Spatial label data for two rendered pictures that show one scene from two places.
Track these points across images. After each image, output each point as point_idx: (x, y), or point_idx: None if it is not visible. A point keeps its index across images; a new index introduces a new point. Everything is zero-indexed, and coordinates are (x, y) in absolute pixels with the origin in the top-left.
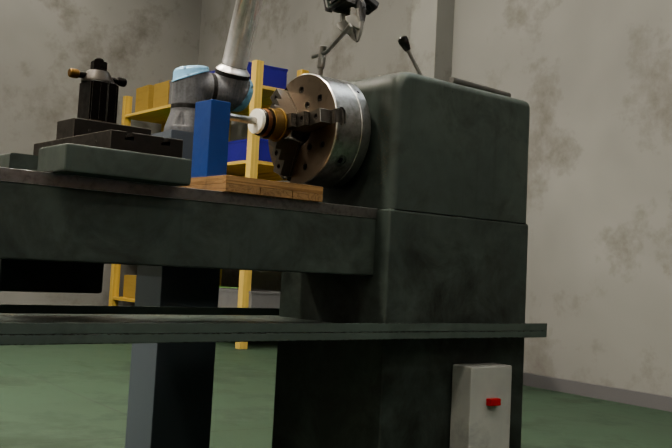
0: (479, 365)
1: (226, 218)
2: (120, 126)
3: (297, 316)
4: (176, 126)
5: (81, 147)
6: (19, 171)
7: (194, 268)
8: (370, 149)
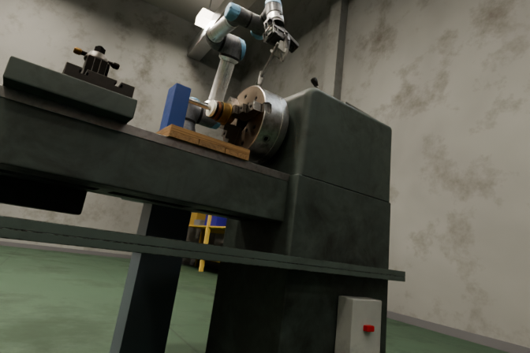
0: (358, 298)
1: (168, 157)
2: None
3: None
4: None
5: (26, 62)
6: None
7: (173, 215)
8: (288, 136)
